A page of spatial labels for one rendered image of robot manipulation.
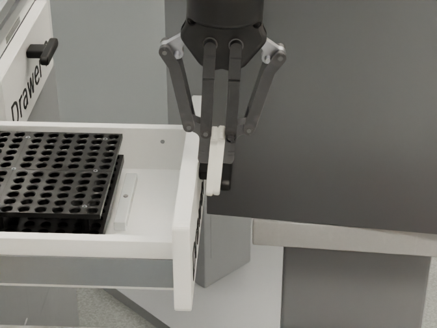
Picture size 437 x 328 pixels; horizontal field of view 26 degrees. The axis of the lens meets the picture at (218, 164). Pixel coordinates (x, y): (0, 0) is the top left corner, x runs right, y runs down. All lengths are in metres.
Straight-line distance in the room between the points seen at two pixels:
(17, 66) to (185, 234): 0.48
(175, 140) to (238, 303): 1.12
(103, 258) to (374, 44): 0.39
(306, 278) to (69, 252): 0.45
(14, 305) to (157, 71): 1.53
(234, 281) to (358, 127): 1.20
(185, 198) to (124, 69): 1.91
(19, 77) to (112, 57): 1.53
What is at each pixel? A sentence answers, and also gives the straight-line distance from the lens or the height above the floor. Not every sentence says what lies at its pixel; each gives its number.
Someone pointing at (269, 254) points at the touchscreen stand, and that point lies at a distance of 2.40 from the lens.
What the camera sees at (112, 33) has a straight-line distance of 2.81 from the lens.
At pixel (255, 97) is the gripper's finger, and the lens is 0.96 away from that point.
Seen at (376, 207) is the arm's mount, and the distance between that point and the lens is 1.21.
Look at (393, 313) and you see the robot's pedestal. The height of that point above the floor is 0.59.
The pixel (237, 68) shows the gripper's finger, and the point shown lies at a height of 1.05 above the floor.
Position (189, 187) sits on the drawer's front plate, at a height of 0.93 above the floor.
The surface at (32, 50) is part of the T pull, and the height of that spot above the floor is 0.91.
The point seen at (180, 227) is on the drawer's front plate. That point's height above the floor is 0.92.
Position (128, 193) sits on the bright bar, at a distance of 1.12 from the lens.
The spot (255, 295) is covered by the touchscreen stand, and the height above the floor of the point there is 0.04.
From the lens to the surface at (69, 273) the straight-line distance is 0.99.
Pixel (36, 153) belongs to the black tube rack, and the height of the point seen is 0.90.
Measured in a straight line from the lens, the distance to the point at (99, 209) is 1.00.
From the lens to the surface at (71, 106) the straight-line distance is 2.94.
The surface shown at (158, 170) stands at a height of 0.84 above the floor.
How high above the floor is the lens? 1.44
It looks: 30 degrees down
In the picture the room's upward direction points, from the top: straight up
